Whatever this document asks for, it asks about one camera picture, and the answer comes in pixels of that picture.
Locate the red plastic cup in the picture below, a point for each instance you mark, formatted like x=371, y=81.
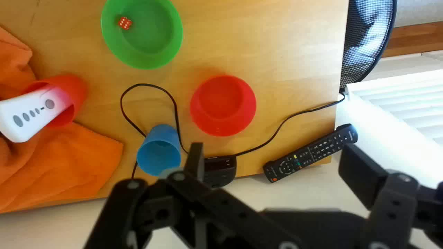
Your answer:
x=75, y=88

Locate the white window blinds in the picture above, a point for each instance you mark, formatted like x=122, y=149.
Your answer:
x=405, y=101

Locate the orange cloth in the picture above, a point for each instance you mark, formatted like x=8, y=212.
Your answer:
x=55, y=171

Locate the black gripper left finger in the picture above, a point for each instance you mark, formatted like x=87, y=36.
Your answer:
x=152, y=212

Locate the black TV remote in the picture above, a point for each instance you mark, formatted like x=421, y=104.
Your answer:
x=308, y=154

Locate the blue plastic cup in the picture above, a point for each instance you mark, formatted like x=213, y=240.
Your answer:
x=159, y=153

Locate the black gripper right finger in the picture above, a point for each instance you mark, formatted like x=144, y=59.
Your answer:
x=396, y=208

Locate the black mesh chair back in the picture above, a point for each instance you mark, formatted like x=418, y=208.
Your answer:
x=365, y=36

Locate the pink plastic bowl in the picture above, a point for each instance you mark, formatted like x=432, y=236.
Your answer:
x=221, y=106

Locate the small red die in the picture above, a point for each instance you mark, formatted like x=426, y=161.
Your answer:
x=124, y=23

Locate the small black device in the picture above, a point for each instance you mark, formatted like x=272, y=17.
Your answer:
x=221, y=169

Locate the white and red bottle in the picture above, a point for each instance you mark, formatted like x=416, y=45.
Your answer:
x=25, y=121

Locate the green plastic bowl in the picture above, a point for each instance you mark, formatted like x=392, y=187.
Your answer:
x=152, y=32

